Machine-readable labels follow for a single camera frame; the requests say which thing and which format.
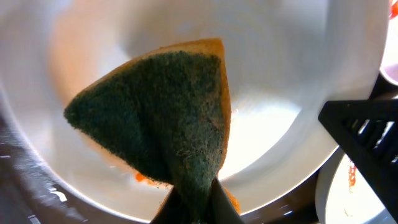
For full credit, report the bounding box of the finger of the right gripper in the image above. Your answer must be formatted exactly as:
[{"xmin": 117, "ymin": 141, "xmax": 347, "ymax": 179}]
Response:
[{"xmin": 318, "ymin": 99, "xmax": 397, "ymax": 220}]

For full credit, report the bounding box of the green yellow sponge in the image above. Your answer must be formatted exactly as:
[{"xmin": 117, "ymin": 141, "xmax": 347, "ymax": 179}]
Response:
[{"xmin": 63, "ymin": 39, "xmax": 231, "ymax": 223}]

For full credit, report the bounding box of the brown tray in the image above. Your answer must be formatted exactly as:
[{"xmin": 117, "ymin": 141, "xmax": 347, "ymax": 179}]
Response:
[{"xmin": 0, "ymin": 73, "xmax": 398, "ymax": 224}]

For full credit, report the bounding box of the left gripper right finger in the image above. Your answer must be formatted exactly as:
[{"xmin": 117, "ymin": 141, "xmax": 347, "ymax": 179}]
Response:
[{"xmin": 210, "ymin": 177, "xmax": 244, "ymax": 224}]

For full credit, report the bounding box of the white bluish plate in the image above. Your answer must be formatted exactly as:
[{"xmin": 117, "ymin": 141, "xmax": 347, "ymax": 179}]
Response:
[{"xmin": 315, "ymin": 149, "xmax": 396, "ymax": 224}]

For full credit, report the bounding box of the white pinkish plate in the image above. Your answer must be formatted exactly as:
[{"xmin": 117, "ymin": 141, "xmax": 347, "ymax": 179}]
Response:
[{"xmin": 380, "ymin": 0, "xmax": 397, "ymax": 86}]

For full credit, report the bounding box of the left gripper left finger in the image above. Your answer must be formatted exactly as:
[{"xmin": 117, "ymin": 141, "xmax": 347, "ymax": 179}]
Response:
[{"xmin": 150, "ymin": 188, "xmax": 190, "ymax": 224}]

